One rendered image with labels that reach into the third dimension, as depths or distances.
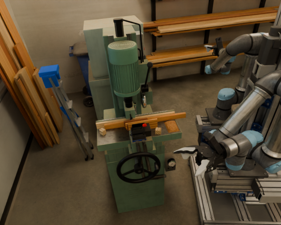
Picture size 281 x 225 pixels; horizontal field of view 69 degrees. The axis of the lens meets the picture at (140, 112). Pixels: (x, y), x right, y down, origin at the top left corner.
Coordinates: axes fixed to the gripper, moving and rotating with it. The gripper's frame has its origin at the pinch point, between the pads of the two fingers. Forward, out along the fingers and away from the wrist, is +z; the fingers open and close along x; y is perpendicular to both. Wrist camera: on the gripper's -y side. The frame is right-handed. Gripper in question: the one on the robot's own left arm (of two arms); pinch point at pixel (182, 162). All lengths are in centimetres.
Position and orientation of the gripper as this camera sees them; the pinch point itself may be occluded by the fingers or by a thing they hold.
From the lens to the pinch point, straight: 83.4
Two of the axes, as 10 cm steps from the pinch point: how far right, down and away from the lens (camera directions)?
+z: -9.2, 2.7, -2.8
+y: 1.1, 8.7, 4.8
